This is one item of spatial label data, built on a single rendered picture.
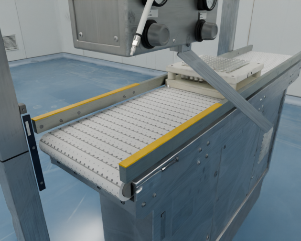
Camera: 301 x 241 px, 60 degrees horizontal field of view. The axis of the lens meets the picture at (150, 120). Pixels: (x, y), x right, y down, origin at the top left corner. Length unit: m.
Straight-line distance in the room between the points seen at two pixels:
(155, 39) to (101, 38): 0.07
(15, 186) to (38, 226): 0.15
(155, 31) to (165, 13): 0.05
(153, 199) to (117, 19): 0.34
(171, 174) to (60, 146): 0.24
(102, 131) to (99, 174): 0.15
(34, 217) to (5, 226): 1.13
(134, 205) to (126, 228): 0.29
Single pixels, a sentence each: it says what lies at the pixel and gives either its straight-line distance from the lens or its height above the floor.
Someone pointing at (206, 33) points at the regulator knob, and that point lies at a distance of 0.41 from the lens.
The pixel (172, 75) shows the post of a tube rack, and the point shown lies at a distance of 0.88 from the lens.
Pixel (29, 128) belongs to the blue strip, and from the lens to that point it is 0.62.
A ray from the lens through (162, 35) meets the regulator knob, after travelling 0.31.
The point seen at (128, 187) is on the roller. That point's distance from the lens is 0.45.
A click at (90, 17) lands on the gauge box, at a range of 0.35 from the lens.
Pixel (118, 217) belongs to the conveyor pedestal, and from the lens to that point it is 0.76.
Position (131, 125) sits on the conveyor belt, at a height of 0.94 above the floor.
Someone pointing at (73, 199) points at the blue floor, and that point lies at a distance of 1.89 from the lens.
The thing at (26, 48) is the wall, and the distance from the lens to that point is 6.21.
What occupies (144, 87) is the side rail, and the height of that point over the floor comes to 0.97.
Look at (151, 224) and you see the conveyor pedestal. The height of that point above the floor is 0.73.
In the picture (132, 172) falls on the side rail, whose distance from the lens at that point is 0.42.
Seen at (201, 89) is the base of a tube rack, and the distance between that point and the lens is 0.83.
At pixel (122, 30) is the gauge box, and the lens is 0.30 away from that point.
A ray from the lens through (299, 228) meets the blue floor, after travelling 1.86.
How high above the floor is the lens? 1.21
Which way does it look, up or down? 25 degrees down
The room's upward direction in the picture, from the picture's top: straight up
